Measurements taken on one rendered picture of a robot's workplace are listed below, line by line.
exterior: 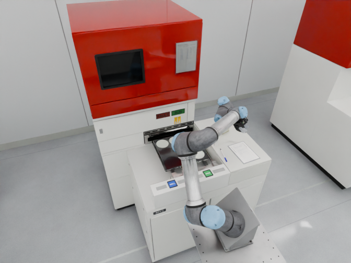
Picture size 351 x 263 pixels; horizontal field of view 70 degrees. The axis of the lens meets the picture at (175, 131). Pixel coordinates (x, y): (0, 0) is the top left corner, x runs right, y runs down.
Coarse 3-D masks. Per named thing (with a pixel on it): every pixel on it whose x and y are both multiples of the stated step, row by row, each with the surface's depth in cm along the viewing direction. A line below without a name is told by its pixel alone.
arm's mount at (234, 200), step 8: (232, 192) 153; (224, 200) 155; (232, 200) 151; (240, 200) 147; (224, 208) 153; (232, 208) 149; (240, 208) 145; (248, 208) 142; (248, 216) 140; (248, 224) 138; (256, 224) 135; (216, 232) 152; (248, 232) 136; (224, 240) 144; (232, 240) 141; (240, 240) 140; (248, 240) 144; (224, 248) 144; (232, 248) 144
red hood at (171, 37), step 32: (128, 0) 204; (160, 0) 204; (96, 32) 142; (128, 32) 149; (160, 32) 156; (192, 32) 163; (96, 64) 153; (128, 64) 161; (160, 64) 168; (192, 64) 177; (96, 96) 165; (128, 96) 174; (160, 96) 184; (192, 96) 194
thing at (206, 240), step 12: (192, 228) 155; (204, 228) 155; (204, 240) 149; (216, 240) 149; (252, 240) 149; (264, 240) 149; (204, 252) 143; (216, 252) 143; (228, 252) 144; (240, 252) 144; (252, 252) 144; (264, 252) 144; (276, 252) 144
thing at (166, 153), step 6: (162, 138) 210; (168, 138) 210; (162, 150) 198; (168, 150) 198; (162, 156) 193; (168, 156) 193; (174, 156) 193; (204, 156) 193; (168, 162) 188; (174, 162) 188; (180, 162) 188; (168, 168) 183
